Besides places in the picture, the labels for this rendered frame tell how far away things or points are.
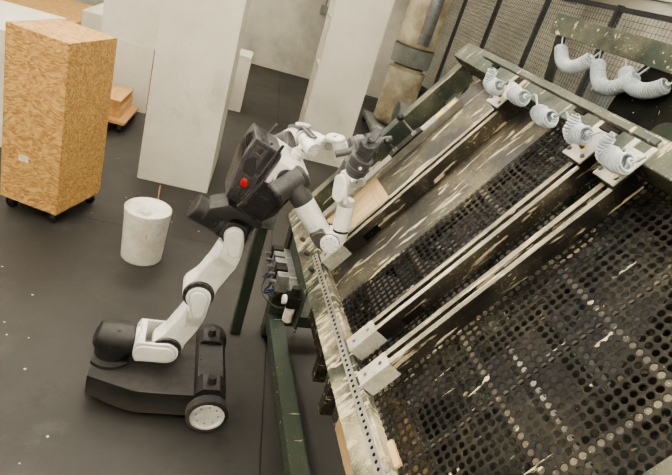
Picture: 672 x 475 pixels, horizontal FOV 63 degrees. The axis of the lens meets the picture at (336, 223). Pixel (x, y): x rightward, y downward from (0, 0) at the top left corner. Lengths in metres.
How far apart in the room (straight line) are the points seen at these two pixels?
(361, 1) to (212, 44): 2.02
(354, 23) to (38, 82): 3.35
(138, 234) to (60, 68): 1.09
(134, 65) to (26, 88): 2.72
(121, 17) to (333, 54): 2.24
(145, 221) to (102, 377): 1.21
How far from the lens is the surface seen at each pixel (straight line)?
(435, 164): 2.42
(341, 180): 2.09
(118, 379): 2.83
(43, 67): 3.89
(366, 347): 2.04
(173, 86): 4.76
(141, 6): 6.49
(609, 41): 2.86
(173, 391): 2.80
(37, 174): 4.14
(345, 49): 6.16
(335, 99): 6.26
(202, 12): 4.62
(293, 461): 2.63
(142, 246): 3.80
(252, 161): 2.27
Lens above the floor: 2.13
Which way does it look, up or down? 25 degrees down
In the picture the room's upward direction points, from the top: 18 degrees clockwise
